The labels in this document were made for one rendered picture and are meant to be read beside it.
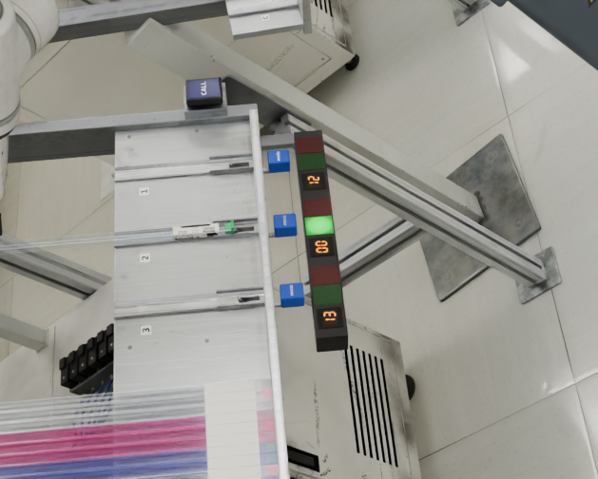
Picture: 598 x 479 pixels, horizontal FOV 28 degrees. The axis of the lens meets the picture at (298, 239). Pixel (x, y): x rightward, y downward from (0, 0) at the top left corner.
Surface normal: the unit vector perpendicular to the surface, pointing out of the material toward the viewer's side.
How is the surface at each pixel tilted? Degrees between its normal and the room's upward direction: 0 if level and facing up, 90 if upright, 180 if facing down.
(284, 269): 0
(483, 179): 0
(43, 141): 90
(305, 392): 90
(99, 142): 90
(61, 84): 90
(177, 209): 44
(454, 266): 0
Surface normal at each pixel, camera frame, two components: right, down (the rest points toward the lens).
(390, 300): -0.72, -0.36
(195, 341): -0.03, -0.58
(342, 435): 0.69, -0.47
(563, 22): 0.33, 0.58
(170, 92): 0.08, 0.81
